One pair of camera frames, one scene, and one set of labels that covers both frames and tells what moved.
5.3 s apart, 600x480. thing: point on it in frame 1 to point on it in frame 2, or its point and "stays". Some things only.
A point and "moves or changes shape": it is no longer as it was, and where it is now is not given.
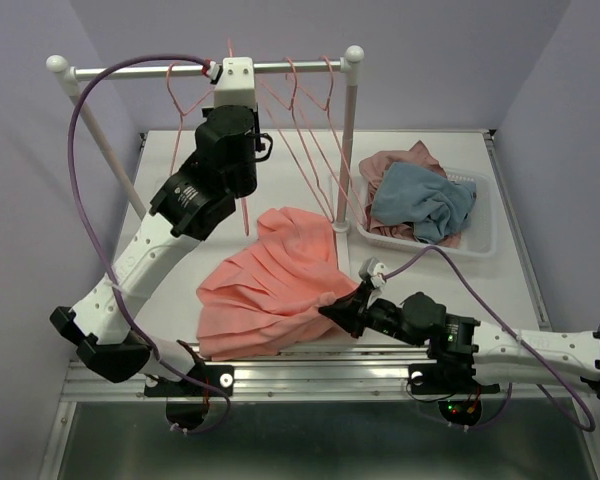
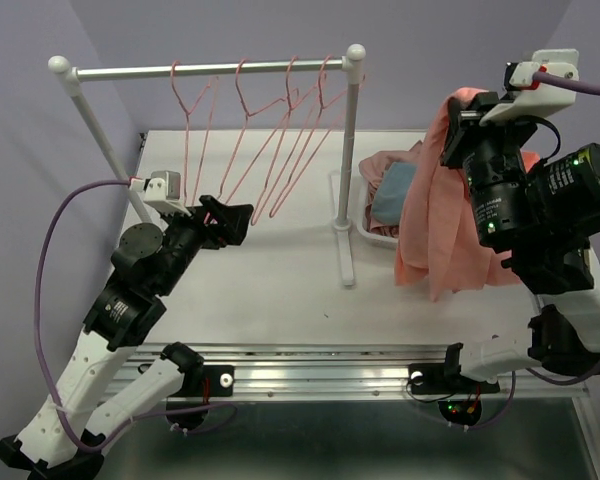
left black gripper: x=205 y=110 to x=232 y=225
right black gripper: x=351 y=311 to x=467 y=131
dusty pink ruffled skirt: x=370 y=167 stays
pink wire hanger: x=304 y=148 moves or changes shape
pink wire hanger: x=300 y=140 to x=299 y=122
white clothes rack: x=351 y=59 stays
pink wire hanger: x=336 y=140 to x=329 y=117
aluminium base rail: x=307 y=373 stays
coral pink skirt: x=269 y=295 to x=439 y=247
